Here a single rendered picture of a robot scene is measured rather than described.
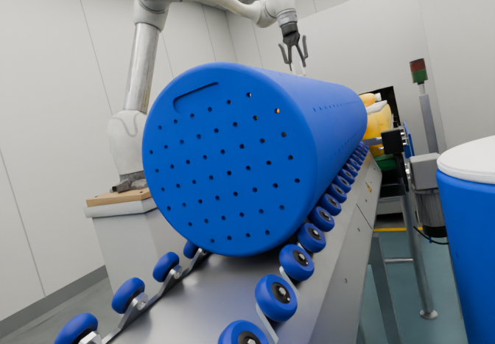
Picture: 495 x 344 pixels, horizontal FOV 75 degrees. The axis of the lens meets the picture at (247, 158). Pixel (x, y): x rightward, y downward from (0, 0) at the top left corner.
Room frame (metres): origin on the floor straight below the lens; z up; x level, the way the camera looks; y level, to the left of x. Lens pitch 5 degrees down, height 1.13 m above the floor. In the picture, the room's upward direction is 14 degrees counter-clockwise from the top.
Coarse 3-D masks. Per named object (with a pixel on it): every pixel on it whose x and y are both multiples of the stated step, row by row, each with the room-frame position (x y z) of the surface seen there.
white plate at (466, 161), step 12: (468, 144) 0.44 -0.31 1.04; (480, 144) 0.43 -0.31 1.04; (492, 144) 0.41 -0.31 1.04; (444, 156) 0.41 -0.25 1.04; (456, 156) 0.39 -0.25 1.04; (468, 156) 0.38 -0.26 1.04; (480, 156) 0.36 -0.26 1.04; (492, 156) 0.35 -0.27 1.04; (444, 168) 0.36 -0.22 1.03; (456, 168) 0.34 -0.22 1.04; (468, 168) 0.33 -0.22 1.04; (480, 168) 0.32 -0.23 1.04; (492, 168) 0.31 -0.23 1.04; (468, 180) 0.32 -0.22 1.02; (480, 180) 0.31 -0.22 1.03; (492, 180) 0.29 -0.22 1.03
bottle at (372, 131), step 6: (372, 120) 1.31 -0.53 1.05; (372, 126) 1.31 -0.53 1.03; (378, 126) 1.33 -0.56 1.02; (366, 132) 1.32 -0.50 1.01; (372, 132) 1.31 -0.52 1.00; (378, 132) 1.32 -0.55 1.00; (366, 138) 1.32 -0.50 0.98; (378, 144) 1.31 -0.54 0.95; (372, 150) 1.32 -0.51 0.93; (378, 150) 1.31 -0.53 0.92
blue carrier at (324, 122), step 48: (192, 96) 0.47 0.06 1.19; (240, 96) 0.43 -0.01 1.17; (288, 96) 0.41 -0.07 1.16; (336, 96) 0.71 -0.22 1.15; (144, 144) 0.51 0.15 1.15; (192, 144) 0.47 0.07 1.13; (240, 144) 0.44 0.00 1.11; (288, 144) 0.41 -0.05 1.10; (336, 144) 0.53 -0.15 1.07; (192, 192) 0.48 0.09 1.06; (240, 192) 0.44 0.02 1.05; (288, 192) 0.41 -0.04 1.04; (192, 240) 0.49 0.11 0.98; (240, 240) 0.45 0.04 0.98
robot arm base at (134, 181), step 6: (132, 174) 1.12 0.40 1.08; (138, 174) 1.12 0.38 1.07; (120, 180) 1.13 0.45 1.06; (126, 180) 1.11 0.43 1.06; (132, 180) 1.12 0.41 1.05; (138, 180) 1.11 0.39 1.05; (144, 180) 1.11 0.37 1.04; (114, 186) 1.10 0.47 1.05; (120, 186) 1.09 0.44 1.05; (126, 186) 1.11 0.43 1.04; (132, 186) 1.10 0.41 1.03; (138, 186) 1.08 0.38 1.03; (144, 186) 1.08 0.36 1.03
